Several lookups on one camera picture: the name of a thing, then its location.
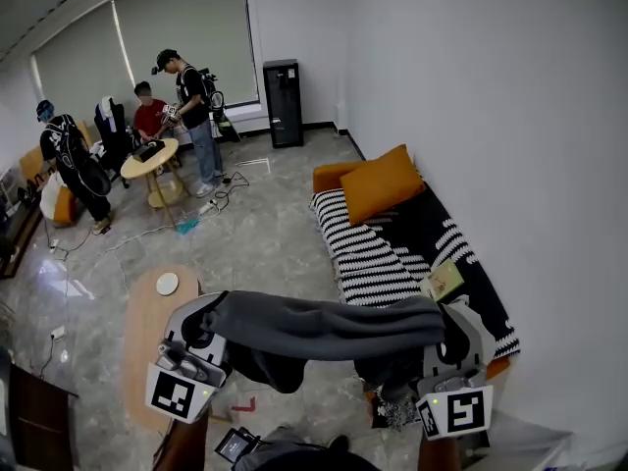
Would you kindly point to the white power strip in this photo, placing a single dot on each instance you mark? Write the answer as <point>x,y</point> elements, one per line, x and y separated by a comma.
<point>58,332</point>
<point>208,207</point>
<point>54,245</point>

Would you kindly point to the person's left forearm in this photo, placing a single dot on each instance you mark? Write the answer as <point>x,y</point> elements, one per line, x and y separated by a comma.
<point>189,447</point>

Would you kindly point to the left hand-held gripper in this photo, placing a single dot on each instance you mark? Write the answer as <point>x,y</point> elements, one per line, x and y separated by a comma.
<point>174,395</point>

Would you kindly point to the grey window blind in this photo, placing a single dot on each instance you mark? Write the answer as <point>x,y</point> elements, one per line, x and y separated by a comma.
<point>191,32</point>
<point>83,62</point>

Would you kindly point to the person's black shoe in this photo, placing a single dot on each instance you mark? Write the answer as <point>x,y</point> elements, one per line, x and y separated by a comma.
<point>338,443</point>

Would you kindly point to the black office chair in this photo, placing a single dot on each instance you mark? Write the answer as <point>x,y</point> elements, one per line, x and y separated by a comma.
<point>112,135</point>

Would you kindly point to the red floor tape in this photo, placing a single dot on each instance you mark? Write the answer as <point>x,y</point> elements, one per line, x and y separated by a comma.
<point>247,406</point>

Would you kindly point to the white shell chair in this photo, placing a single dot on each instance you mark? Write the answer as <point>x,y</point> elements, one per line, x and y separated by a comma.
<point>46,199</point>

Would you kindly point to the black box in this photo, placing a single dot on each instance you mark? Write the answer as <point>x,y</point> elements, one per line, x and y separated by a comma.
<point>148,150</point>

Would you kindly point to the white garment on chair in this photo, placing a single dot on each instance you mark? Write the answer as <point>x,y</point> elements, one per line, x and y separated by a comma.
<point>105,108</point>

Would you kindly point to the tall black cabinet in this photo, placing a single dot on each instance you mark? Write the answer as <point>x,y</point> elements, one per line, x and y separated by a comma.
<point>283,106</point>

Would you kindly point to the dark wooden cabinet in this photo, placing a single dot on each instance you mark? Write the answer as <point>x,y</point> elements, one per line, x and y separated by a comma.
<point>34,425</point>

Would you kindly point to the speckled black white garment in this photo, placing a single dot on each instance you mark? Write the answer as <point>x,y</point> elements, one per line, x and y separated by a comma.
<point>392,412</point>

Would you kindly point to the large orange cushion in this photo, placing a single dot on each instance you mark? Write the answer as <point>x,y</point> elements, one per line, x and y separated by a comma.
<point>380,184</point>

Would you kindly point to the striped black white sofa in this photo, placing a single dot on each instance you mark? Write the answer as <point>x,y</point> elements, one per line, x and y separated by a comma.
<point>333,174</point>

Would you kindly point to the small orange cushion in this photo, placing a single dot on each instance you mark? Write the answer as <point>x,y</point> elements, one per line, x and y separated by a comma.
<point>64,206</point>

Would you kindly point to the oval wooden coffee table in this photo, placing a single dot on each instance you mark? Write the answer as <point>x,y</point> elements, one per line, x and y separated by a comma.
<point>142,341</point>

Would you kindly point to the orange armchair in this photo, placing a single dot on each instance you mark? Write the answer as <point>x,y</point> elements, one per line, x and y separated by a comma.
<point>32,162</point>

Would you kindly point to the pale illustrated book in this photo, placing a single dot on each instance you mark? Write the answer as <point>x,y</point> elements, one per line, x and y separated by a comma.
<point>444,280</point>

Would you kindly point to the black oval bag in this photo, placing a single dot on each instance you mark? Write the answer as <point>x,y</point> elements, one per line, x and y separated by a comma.
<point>229,128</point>
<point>96,177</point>

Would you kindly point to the person's dark blue shirt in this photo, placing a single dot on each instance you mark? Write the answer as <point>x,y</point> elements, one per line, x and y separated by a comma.
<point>319,463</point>

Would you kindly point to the round wooden side table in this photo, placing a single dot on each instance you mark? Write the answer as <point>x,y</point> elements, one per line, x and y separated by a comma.
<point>147,169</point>

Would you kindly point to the white plate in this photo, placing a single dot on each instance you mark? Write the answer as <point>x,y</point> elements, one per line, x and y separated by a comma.
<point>167,284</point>

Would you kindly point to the dark low shelf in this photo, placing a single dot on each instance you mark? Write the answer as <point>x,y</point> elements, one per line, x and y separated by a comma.
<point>17,233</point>

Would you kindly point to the grey garment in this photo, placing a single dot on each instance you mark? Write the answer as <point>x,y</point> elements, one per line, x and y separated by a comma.
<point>319,322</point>

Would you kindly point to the person's grey trousers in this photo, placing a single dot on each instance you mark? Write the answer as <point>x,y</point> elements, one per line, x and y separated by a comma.
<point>275,442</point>

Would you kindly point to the teal cloth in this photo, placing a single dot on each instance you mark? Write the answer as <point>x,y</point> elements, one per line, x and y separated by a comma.
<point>187,226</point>

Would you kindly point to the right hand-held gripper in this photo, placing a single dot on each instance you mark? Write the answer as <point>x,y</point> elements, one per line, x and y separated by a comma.
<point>461,412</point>

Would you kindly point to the black screen device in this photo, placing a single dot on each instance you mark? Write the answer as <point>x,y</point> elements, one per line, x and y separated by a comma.
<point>235,445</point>

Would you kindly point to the person's right forearm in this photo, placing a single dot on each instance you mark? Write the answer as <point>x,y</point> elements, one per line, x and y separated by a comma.
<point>439,456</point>

